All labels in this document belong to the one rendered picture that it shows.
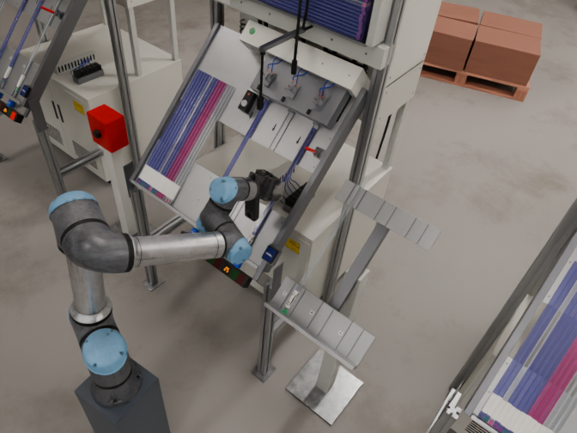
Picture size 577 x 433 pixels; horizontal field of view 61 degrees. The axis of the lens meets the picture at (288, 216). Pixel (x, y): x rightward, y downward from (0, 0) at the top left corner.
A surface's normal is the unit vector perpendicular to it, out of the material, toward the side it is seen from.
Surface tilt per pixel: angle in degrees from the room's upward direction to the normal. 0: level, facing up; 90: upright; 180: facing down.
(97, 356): 7
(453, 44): 90
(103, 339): 7
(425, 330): 0
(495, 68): 90
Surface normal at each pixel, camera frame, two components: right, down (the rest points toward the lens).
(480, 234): 0.08, -0.71
